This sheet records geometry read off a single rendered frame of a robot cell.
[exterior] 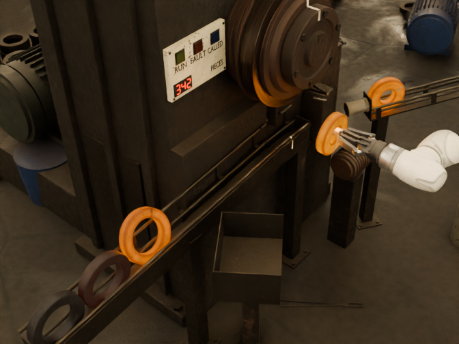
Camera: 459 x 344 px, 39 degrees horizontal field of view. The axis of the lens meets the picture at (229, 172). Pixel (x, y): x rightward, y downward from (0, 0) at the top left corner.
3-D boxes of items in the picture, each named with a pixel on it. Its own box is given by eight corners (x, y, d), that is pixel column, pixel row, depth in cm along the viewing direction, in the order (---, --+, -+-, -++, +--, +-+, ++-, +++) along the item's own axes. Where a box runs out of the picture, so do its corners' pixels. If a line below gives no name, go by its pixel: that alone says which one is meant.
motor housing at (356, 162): (320, 241, 301) (328, 150, 267) (345, 216, 314) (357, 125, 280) (344, 254, 294) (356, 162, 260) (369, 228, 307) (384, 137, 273)
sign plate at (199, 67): (167, 100, 203) (162, 49, 192) (221, 67, 218) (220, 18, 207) (172, 103, 202) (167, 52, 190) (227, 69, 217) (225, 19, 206)
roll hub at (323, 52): (279, 98, 218) (281, 22, 200) (325, 65, 234) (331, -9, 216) (292, 104, 215) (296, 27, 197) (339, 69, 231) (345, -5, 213)
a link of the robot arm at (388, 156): (403, 165, 219) (387, 158, 222) (408, 144, 213) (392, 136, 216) (389, 179, 214) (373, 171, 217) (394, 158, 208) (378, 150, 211)
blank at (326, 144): (316, 126, 218) (324, 130, 217) (341, 103, 226) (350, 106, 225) (313, 160, 229) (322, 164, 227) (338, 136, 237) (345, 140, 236)
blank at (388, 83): (376, 115, 275) (380, 119, 272) (360, 93, 265) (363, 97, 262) (407, 92, 271) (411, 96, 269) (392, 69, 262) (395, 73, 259)
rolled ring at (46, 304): (76, 282, 184) (68, 277, 186) (24, 329, 174) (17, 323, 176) (91, 319, 197) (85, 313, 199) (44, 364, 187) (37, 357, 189)
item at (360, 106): (343, 111, 271) (343, 99, 267) (363, 106, 272) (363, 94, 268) (349, 119, 266) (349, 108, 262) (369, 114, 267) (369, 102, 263)
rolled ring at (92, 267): (123, 242, 193) (115, 237, 195) (77, 286, 184) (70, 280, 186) (136, 278, 206) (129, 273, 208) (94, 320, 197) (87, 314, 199)
